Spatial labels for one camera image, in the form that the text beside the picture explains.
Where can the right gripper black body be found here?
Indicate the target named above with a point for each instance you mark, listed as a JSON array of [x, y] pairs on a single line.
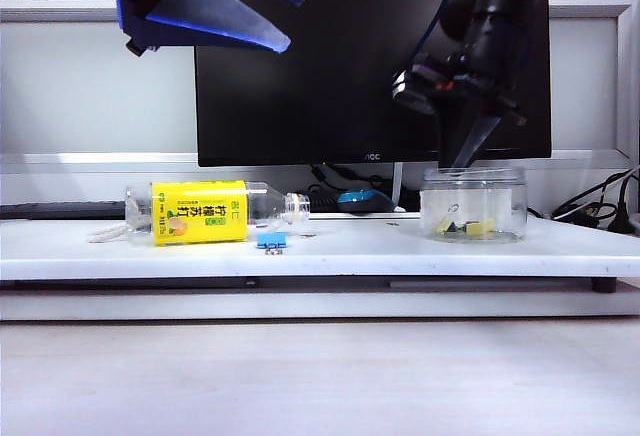
[[450, 81]]

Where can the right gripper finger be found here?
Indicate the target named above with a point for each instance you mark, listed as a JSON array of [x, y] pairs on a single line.
[[452, 136], [479, 136]]

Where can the left gripper blue body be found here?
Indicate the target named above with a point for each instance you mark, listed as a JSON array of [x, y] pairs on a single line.
[[132, 11]]

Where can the round transparent plastic box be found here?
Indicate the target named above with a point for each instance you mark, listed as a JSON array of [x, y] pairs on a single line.
[[510, 196]]

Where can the yellow binder clip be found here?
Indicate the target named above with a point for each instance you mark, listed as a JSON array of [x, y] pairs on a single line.
[[441, 227], [480, 229]]

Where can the black AOC monitor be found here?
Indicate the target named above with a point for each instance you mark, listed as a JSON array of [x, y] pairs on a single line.
[[350, 81]]

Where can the blue computer mouse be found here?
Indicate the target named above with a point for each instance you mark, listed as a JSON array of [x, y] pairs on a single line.
[[362, 201]]

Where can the white raised desk board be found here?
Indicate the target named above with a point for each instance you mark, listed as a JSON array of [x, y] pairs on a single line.
[[350, 256]]

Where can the black power plug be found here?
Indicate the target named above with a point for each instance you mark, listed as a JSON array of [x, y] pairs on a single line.
[[622, 218]]

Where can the black board foot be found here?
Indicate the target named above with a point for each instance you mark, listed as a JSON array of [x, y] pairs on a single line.
[[605, 286]]

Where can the clear bottle yellow label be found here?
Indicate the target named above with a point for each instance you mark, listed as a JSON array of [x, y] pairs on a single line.
[[200, 216]]

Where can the blue binder clip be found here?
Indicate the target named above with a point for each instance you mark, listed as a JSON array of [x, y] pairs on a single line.
[[272, 241]]

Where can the black keyboard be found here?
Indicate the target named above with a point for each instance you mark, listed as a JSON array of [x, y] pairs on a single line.
[[60, 210]]

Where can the aluminium partition frame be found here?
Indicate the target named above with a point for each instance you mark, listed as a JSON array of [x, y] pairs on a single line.
[[75, 8]]

